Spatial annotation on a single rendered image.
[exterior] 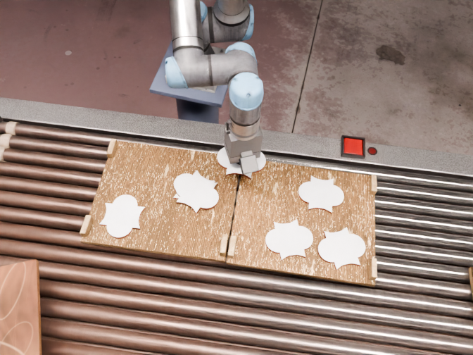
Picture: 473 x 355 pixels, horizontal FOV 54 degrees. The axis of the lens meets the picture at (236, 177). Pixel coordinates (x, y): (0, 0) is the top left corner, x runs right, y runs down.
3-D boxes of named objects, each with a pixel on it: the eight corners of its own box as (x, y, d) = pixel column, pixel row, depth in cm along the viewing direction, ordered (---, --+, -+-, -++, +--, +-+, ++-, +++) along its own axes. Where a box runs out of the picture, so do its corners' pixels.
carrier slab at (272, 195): (243, 160, 148) (243, 157, 146) (373, 178, 146) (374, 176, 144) (226, 264, 130) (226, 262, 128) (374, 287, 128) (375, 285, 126)
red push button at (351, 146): (343, 139, 154) (344, 137, 152) (361, 142, 153) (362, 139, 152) (343, 155, 151) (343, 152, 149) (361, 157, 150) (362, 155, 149)
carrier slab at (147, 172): (114, 142, 150) (113, 139, 148) (241, 158, 148) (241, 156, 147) (81, 243, 132) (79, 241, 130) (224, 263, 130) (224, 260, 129)
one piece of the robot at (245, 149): (234, 150, 110) (233, 184, 124) (271, 142, 112) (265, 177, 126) (222, 111, 116) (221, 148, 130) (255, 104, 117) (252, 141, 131)
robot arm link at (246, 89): (262, 67, 106) (267, 96, 102) (258, 98, 116) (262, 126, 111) (227, 68, 106) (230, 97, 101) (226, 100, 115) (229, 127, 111)
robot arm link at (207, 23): (174, 30, 165) (169, -3, 153) (212, 27, 165) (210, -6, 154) (175, 54, 158) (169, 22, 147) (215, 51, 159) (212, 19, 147)
